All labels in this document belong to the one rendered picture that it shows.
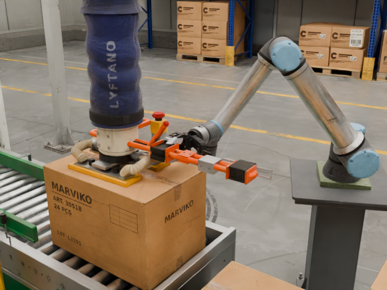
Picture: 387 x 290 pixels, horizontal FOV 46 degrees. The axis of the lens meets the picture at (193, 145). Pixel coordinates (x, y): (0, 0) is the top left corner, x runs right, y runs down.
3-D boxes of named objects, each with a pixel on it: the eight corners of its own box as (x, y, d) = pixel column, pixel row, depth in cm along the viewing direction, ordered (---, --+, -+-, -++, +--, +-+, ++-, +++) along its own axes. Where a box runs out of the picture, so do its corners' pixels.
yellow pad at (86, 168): (67, 168, 196) (66, 157, 194) (84, 160, 204) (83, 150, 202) (126, 188, 178) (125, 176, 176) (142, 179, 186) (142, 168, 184)
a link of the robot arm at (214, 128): (223, 142, 208) (226, 122, 204) (208, 149, 199) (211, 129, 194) (206, 136, 213) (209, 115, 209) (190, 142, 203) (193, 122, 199)
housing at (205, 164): (197, 170, 169) (197, 159, 167) (207, 164, 174) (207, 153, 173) (212, 175, 165) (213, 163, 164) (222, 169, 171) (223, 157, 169)
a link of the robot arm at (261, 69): (274, 25, 203) (190, 139, 227) (279, 30, 192) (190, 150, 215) (295, 40, 206) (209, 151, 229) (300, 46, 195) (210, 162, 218)
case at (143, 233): (52, 243, 213) (42, 165, 199) (113, 210, 243) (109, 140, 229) (148, 293, 180) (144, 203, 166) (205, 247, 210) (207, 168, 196)
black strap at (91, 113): (78, 118, 187) (76, 109, 186) (117, 106, 205) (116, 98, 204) (118, 129, 175) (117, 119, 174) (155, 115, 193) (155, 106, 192)
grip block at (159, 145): (148, 159, 180) (148, 145, 178) (163, 151, 187) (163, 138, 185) (165, 164, 175) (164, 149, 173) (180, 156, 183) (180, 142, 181)
